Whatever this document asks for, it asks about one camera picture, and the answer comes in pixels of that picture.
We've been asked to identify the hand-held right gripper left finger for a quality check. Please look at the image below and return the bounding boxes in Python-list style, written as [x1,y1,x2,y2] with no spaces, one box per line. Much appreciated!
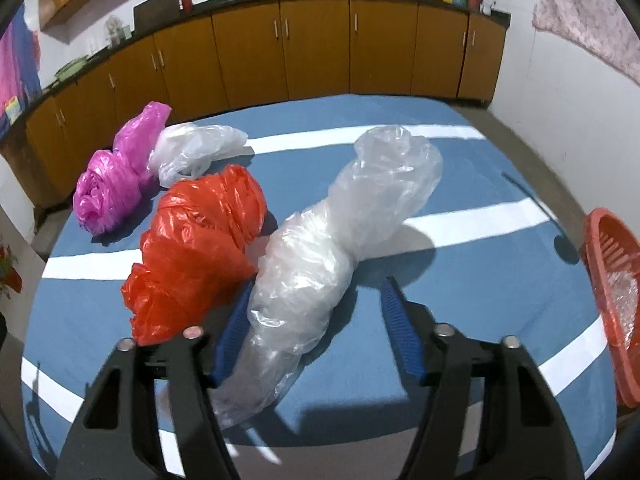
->
[55,280,256,480]

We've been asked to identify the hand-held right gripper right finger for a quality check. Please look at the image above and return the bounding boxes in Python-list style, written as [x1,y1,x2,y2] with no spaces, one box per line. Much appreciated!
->
[380,276,586,480]

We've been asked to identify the orange red plastic bag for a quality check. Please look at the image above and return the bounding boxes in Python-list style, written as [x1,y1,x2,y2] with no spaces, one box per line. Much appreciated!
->
[122,164,268,347]

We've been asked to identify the clear plastic bag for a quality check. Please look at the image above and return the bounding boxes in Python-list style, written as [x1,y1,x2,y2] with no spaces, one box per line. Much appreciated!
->
[212,125,444,428]

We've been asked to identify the orange plastic basket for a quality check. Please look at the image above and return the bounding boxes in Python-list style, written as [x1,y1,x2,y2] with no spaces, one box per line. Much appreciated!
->
[580,207,640,408]

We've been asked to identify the clear bubble wrap sheet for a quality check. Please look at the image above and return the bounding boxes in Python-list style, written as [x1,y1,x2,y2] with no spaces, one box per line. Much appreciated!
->
[605,270,640,352]

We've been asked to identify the blue white striped mat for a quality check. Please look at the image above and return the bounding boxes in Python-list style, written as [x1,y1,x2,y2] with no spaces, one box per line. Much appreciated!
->
[20,94,623,480]

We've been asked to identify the white plastic bag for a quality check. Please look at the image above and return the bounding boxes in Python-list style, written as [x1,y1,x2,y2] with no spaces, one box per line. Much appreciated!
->
[147,122,249,188]

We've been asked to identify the pink plastic bag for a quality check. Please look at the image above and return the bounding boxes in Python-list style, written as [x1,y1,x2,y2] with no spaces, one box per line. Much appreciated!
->
[73,101,173,236]

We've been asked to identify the red flowers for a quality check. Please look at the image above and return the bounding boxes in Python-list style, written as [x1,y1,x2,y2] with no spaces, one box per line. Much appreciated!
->
[0,242,23,301]

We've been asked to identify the wooden base cabinets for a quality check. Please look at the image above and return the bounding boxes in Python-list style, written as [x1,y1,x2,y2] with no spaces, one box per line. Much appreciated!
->
[22,0,512,211]

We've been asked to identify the green basin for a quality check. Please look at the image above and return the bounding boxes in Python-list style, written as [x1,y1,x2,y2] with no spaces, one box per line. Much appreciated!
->
[54,57,91,83]

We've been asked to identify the glass jar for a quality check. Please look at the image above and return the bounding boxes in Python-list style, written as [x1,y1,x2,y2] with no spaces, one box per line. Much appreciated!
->
[104,15,126,48]

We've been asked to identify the dark chopping board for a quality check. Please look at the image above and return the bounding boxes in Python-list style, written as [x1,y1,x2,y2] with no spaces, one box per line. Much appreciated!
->
[133,0,181,36]

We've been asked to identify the multicoloured hanging cloth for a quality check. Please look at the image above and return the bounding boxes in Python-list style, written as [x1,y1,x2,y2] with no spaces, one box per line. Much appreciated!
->
[0,10,43,138]

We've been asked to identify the floral hanging cloth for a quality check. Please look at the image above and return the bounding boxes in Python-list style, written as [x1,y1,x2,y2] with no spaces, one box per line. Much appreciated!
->
[532,0,640,86]

